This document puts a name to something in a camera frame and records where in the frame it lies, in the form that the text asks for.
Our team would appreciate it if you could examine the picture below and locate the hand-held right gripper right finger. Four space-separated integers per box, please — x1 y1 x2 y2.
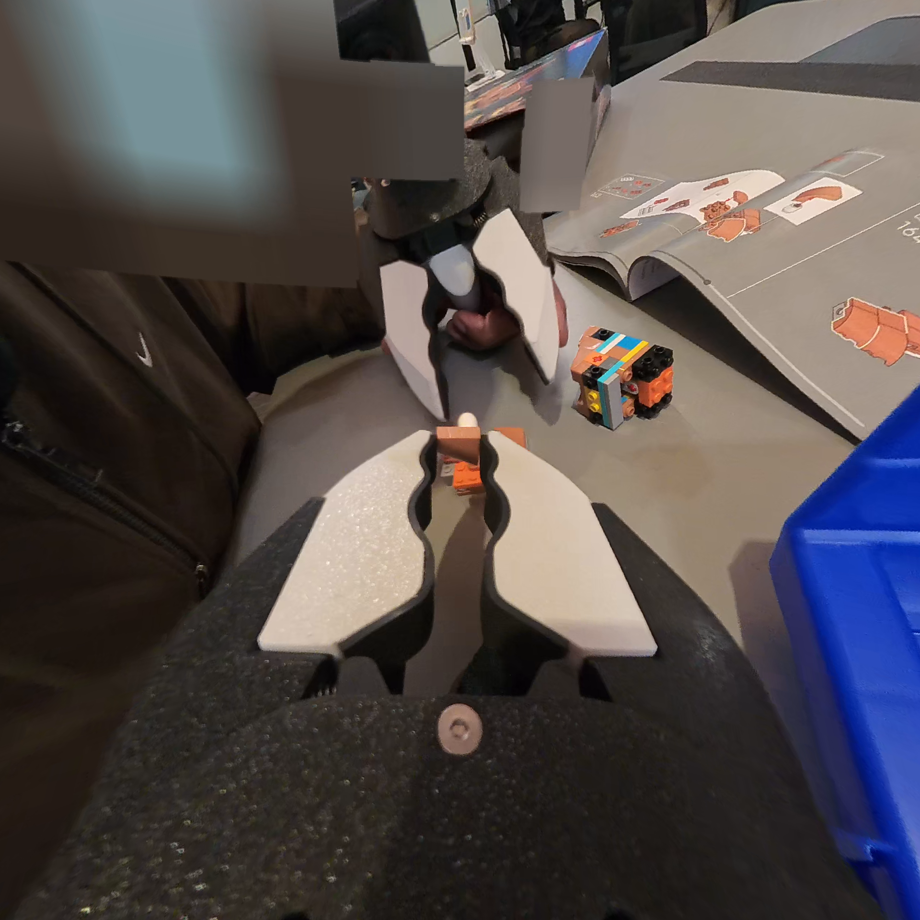
480 430 658 658

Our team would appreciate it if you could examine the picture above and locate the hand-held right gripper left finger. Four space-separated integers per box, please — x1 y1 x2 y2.
257 430 437 655

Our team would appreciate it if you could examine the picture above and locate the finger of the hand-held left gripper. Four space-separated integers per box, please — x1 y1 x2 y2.
472 208 563 386
379 259 451 422

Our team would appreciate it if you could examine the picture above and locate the brown round brick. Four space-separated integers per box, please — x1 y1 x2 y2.
436 425 482 467

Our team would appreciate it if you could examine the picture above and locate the brown brick plate assembly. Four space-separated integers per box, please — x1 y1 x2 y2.
451 426 530 498

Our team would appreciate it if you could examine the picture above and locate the small colourful brick model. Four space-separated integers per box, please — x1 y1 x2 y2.
571 325 675 431

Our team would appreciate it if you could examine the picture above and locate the blue plastic bin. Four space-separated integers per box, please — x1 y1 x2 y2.
769 388 920 920

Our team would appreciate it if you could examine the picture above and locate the person's left forearm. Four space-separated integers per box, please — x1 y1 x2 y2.
161 276 385 396

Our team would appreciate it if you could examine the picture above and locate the person's left hand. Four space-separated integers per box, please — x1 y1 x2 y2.
446 300 523 353

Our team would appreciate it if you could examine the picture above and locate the instruction booklet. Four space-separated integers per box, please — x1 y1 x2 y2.
546 147 920 441

